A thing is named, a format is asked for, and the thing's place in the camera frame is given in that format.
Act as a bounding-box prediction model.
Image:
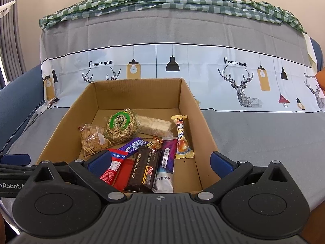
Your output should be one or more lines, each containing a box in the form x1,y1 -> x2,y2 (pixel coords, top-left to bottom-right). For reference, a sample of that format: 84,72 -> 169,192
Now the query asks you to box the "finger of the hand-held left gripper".
0,154 -> 38,174

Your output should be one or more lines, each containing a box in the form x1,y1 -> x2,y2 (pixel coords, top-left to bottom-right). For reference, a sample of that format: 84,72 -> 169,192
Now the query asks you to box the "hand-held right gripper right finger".
197,151 -> 296,204

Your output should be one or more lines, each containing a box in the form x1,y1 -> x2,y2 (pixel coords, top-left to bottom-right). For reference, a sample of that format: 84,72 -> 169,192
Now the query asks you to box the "white clothes hanger stand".
0,1 -> 16,18

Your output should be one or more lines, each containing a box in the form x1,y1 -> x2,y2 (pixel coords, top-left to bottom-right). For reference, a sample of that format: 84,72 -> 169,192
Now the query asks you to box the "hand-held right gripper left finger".
30,149 -> 127,204

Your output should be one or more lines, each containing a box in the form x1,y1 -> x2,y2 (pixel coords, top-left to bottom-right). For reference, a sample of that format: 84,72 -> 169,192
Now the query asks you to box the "grey curtain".
0,0 -> 27,84

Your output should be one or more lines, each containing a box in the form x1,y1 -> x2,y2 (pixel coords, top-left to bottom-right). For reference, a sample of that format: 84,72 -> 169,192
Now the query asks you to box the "brown cardboard box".
37,78 -> 221,193

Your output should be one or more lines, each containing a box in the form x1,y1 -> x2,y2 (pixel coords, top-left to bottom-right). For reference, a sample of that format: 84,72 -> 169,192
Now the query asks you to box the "clear cookie bag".
77,123 -> 112,155

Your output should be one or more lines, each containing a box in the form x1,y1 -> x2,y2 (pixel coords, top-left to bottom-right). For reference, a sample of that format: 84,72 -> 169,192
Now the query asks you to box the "black snack packet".
123,146 -> 163,193

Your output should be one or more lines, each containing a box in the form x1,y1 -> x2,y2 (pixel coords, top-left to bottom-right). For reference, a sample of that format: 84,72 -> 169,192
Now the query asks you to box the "white nougat bar packet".
137,115 -> 173,138

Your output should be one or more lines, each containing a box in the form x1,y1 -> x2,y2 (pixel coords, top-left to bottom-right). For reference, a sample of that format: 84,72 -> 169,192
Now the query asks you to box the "plain red snack packet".
112,158 -> 136,191

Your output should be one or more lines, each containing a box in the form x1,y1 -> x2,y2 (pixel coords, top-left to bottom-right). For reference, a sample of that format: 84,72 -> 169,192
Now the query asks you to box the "grey printed deer sheet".
0,8 -> 325,234

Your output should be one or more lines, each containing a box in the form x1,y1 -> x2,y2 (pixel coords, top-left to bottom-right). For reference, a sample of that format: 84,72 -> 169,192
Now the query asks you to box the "green checked cloth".
39,0 -> 308,34

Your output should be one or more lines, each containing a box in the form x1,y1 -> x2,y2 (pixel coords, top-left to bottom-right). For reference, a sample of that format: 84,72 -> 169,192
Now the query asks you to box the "maroon blue stick packet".
153,137 -> 178,193

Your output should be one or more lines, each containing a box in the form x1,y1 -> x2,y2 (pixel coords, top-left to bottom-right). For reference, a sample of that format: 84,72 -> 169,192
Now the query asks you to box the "orange cushion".
315,67 -> 325,92

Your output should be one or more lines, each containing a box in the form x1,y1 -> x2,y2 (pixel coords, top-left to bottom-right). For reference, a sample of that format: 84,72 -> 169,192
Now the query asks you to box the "red packet with white label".
100,149 -> 127,185

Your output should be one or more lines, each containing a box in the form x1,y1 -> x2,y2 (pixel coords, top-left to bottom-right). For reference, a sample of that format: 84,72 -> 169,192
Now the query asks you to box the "yellow wafer stick packet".
171,115 -> 195,160

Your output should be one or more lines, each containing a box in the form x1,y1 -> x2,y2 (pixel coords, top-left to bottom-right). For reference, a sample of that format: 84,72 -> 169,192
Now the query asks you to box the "purple snack packet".
118,137 -> 149,159

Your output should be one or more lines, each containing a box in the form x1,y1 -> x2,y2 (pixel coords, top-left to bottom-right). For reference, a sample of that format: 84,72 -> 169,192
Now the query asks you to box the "round nut cake packet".
105,109 -> 141,143

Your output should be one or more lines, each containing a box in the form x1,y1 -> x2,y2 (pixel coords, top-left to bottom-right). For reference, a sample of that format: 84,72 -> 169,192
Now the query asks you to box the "small orange candy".
145,137 -> 163,149

